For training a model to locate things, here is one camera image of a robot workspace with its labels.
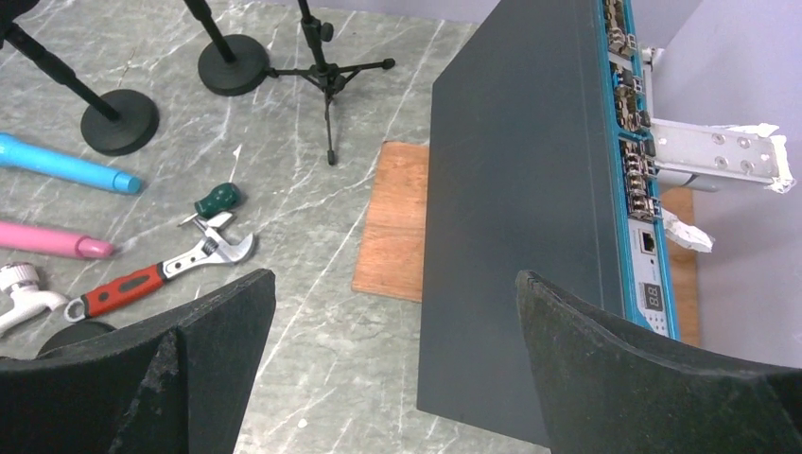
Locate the blue toy microphone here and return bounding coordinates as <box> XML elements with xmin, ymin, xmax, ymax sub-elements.
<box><xmin>1</xmin><ymin>133</ymin><xmax>143</xmax><ymax>195</ymax></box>

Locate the red handled adjustable wrench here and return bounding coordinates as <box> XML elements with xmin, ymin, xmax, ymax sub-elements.
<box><xmin>64</xmin><ymin>211</ymin><xmax>256</xmax><ymax>323</ymax></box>

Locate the white plastic tap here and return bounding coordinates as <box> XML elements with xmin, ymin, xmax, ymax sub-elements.
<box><xmin>1</xmin><ymin>262</ymin><xmax>69</xmax><ymax>336</ymax></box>

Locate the black front microphone stand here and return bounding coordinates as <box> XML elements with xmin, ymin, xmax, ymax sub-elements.
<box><xmin>37</xmin><ymin>320</ymin><xmax>116</xmax><ymax>358</ymax></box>

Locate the black stand for pink microphone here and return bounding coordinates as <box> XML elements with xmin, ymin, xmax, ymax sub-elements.
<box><xmin>1</xmin><ymin>1</ymin><xmax>160</xmax><ymax>157</ymax></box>

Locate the wooden board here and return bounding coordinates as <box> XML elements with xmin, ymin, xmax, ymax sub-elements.
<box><xmin>352</xmin><ymin>141</ymin><xmax>700</xmax><ymax>346</ymax></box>

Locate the dark grey network switch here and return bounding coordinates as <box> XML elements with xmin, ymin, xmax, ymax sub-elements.
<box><xmin>417</xmin><ymin>1</ymin><xmax>680</xmax><ymax>446</ymax></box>

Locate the metal rack bracket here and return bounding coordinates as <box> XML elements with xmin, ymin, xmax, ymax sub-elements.
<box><xmin>639</xmin><ymin>46</ymin><xmax>797</xmax><ymax>254</ymax></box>

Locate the black shock mount stand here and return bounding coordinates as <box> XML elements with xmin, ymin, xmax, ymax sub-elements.
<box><xmin>184</xmin><ymin>0</ymin><xmax>270</xmax><ymax>96</ymax></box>

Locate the black tripod microphone stand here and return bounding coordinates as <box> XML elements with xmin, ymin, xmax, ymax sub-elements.
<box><xmin>266</xmin><ymin>0</ymin><xmax>396</xmax><ymax>166</ymax></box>

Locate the green handled screwdriver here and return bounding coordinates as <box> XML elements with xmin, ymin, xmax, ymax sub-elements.
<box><xmin>178</xmin><ymin>183</ymin><xmax>243</xmax><ymax>226</ymax></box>

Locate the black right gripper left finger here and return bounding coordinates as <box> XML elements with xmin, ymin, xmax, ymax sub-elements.
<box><xmin>1</xmin><ymin>270</ymin><xmax>276</xmax><ymax>453</ymax></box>

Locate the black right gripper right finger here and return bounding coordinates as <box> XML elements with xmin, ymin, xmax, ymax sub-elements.
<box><xmin>516</xmin><ymin>272</ymin><xmax>801</xmax><ymax>453</ymax></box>

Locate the pink toy microphone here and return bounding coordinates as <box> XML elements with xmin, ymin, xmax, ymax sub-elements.
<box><xmin>1</xmin><ymin>221</ymin><xmax>114</xmax><ymax>259</ymax></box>

